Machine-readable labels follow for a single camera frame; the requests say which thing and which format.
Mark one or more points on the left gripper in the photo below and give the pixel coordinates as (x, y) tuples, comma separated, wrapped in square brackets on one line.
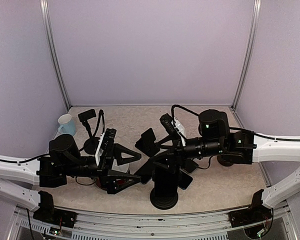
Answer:
[(108, 176)]

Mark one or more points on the blue-edged black smartphone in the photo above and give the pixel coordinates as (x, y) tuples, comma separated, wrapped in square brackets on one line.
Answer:
[(184, 180)]

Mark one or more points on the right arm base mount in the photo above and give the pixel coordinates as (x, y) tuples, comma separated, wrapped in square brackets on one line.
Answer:
[(255, 213)]

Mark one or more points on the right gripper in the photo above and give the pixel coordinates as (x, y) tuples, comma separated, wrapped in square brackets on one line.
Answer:
[(178, 150)]

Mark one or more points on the white ceramic bowl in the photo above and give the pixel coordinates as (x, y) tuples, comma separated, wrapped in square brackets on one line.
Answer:
[(124, 168)]

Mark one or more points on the black pole phone stand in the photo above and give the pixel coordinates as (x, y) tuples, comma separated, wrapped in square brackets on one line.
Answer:
[(91, 144), (163, 203)]

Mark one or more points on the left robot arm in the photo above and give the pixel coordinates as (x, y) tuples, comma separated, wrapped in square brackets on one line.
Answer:
[(64, 160)]

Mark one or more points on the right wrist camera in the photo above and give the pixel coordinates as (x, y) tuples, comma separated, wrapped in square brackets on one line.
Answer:
[(166, 122)]

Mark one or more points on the silver-edged black smartphone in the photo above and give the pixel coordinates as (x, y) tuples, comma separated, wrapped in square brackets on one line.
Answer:
[(190, 166)]

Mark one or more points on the right aluminium frame post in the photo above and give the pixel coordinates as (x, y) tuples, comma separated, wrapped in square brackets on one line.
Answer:
[(248, 53)]

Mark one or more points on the light blue mug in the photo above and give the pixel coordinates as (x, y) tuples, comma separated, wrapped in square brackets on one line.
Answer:
[(66, 125)]

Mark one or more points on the aluminium frame post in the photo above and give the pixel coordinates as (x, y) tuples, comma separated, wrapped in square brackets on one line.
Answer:
[(44, 6), (248, 53)]

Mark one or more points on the red floral plate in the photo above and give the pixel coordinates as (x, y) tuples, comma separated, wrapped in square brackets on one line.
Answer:
[(103, 186)]

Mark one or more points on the round-base plate phone stand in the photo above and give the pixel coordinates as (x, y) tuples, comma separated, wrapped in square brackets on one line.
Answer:
[(223, 162)]

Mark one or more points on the left aluminium frame post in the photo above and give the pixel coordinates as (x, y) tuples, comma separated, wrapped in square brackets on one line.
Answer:
[(44, 6)]

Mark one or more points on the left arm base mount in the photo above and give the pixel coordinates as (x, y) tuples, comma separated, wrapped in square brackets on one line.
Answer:
[(47, 212)]

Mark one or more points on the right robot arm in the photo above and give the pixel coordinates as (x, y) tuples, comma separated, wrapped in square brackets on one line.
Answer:
[(234, 146)]

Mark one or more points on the black folding phone stand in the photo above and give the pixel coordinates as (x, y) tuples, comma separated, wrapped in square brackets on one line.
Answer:
[(146, 144)]

